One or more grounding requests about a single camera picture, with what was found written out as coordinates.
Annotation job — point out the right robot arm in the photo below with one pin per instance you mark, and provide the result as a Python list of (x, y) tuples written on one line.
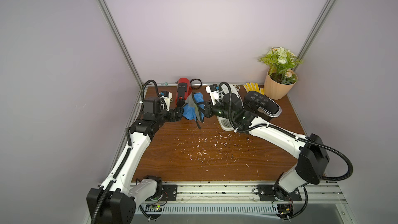
[(252, 115)]

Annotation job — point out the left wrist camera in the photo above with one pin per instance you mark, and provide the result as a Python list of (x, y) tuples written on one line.
[(167, 97)]

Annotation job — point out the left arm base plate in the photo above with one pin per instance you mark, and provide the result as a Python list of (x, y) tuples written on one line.
[(168, 193)]

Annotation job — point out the blue grey microfiber cloth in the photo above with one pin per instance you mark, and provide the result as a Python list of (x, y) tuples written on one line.
[(193, 108)]

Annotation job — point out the white coffee machine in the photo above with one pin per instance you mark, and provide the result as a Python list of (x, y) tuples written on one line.
[(229, 98)]

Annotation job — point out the black coffee machine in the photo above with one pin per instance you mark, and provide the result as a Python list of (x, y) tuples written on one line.
[(261, 105)]

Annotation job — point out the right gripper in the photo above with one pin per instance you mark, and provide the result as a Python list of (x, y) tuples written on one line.
[(207, 110)]

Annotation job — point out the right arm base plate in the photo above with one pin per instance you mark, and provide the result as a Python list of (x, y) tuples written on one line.
[(272, 193)]

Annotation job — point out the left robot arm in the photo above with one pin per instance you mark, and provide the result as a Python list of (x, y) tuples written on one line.
[(115, 201)]

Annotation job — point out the red coffee machine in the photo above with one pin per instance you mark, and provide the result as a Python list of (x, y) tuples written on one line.
[(183, 91)]

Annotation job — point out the yellow work glove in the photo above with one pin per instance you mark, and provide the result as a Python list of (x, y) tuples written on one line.
[(253, 87)]

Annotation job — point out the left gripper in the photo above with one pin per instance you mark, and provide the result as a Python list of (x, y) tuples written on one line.
[(177, 116)]

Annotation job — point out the potted artificial plant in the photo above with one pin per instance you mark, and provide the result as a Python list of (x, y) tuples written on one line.
[(280, 75)]

